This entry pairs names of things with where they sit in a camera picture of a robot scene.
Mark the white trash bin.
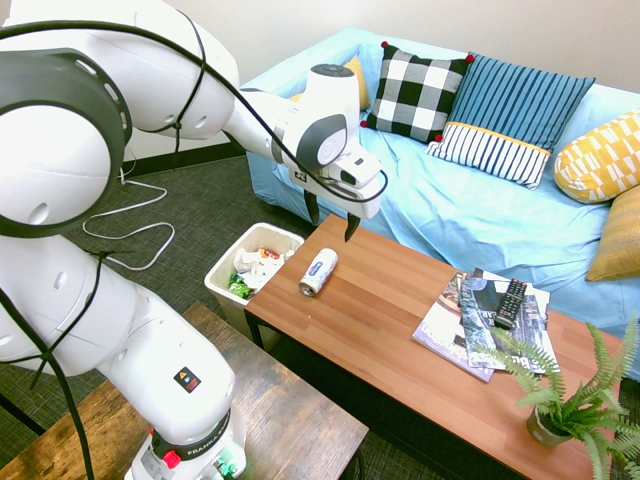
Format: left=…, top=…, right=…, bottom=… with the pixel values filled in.
left=203, top=222, right=306, bottom=351

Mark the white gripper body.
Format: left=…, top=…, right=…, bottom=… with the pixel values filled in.
left=289, top=149, right=384, bottom=221

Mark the black remote control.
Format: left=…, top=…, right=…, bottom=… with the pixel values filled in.
left=494, top=278, right=529, bottom=330

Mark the crumpled trash in bin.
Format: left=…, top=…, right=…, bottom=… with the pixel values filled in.
left=228, top=246, right=296, bottom=301

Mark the potted green fern plant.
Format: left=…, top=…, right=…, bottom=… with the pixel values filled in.
left=473, top=309, right=640, bottom=480

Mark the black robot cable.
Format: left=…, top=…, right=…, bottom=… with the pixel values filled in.
left=0, top=19, right=390, bottom=480

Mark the light blue covered sofa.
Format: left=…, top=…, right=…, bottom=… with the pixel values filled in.
left=240, top=27, right=640, bottom=382

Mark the wooden coffee table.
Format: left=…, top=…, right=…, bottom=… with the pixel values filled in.
left=243, top=214, right=627, bottom=480

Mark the blue striped pillow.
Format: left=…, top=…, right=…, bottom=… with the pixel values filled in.
left=424, top=51, right=597, bottom=191

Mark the rustic dark wood table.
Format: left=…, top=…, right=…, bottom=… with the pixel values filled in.
left=0, top=301, right=370, bottom=480

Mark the mustard yellow pillow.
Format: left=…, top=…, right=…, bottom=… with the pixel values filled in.
left=585, top=185, right=640, bottom=284

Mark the dark cover magazine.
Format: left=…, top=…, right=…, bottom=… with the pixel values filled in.
left=459, top=273, right=560, bottom=375

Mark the black white checkered pillow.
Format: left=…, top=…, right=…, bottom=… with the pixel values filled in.
left=360, top=41, right=475, bottom=144

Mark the white cable on floor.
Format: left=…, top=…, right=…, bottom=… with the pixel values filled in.
left=81, top=159, right=176, bottom=272

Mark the white drink can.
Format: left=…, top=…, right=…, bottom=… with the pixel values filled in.
left=298, top=248, right=340, bottom=296

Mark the plain yellow pillow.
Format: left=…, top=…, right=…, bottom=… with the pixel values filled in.
left=289, top=54, right=372, bottom=112

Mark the yellow white patterned bolster pillow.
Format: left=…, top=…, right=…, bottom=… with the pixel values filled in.
left=553, top=107, right=640, bottom=205

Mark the stack of magazines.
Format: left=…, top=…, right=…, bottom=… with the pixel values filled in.
left=411, top=268, right=551, bottom=384

